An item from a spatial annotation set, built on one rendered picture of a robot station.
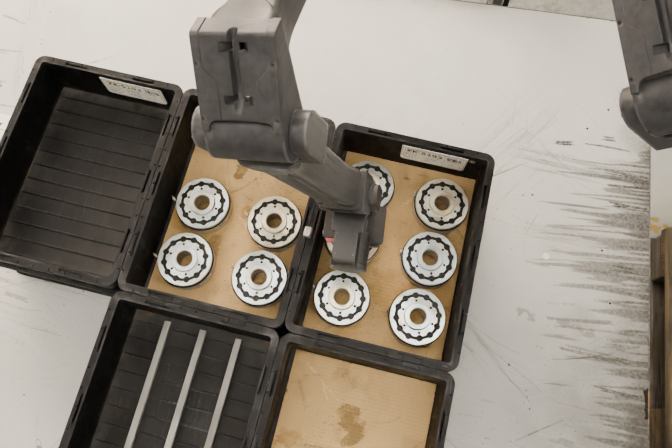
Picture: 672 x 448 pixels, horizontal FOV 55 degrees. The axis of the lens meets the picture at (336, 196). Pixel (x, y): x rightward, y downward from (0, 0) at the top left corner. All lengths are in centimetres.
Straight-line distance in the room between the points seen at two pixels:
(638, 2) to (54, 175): 112
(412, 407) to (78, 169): 79
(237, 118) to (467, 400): 93
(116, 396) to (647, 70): 102
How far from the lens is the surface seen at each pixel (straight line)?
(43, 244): 137
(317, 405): 122
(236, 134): 57
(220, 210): 126
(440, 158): 125
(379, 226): 110
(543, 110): 156
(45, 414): 146
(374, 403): 122
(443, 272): 122
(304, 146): 57
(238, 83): 56
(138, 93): 136
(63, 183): 140
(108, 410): 128
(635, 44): 60
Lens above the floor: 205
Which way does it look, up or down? 72 degrees down
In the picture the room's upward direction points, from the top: 1 degrees counter-clockwise
